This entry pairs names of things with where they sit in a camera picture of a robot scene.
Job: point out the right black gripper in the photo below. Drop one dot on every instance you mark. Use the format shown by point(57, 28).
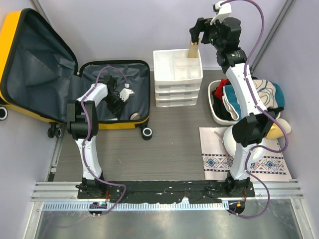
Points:
point(201, 25)

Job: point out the black garment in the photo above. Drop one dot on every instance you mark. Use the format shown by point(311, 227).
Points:
point(229, 109)

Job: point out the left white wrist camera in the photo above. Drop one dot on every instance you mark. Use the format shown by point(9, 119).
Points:
point(126, 92)

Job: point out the aluminium frame rail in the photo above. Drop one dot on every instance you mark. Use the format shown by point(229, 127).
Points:
point(64, 191)

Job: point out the yellow mug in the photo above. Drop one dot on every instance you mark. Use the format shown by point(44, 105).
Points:
point(275, 132)

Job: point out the yellow Pikachu suitcase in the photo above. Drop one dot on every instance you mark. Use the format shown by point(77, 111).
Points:
point(40, 75)

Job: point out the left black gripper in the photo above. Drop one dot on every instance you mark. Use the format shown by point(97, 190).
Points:
point(116, 111)

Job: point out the white round plate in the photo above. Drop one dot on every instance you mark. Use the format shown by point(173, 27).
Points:
point(230, 145)

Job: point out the gold capped lotion bottle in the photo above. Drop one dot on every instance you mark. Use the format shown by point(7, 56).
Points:
point(193, 48)

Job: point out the grey cable duct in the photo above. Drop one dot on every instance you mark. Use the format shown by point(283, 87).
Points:
point(101, 207)

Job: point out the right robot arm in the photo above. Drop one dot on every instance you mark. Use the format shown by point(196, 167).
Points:
point(255, 121)

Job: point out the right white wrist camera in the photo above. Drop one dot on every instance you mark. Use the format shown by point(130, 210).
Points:
point(222, 10)

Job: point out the red garment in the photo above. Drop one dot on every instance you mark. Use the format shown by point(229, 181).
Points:
point(219, 90)

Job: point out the blue white knitted towel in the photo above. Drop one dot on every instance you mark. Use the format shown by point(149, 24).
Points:
point(259, 85)

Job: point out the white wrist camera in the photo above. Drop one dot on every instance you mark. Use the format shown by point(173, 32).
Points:
point(222, 10)
point(126, 92)

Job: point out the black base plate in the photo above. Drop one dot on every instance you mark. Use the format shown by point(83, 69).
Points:
point(169, 192)

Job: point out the white drawer organizer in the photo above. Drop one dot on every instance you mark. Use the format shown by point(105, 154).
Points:
point(177, 78)

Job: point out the white plastic basin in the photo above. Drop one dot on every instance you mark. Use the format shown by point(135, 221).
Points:
point(213, 87)

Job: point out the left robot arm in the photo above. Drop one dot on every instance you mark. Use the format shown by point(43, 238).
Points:
point(83, 125)

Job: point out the patterned placemat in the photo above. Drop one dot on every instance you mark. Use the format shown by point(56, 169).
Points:
point(217, 161)

